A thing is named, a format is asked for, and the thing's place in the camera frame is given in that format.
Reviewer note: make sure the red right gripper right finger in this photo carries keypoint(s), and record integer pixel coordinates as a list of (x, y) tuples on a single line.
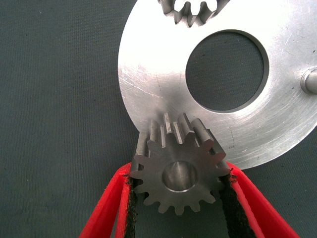
[(252, 210)]

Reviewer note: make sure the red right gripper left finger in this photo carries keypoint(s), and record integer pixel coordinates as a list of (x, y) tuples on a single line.
[(106, 210)]

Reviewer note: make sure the small steel planetary gear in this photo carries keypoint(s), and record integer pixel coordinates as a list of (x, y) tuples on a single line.
[(153, 178), (195, 10)]

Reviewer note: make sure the round metal carrier plate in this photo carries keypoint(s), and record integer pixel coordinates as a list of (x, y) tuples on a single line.
[(153, 81)]

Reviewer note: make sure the dark grey table cloth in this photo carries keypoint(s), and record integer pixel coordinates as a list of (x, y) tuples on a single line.
[(54, 99)]

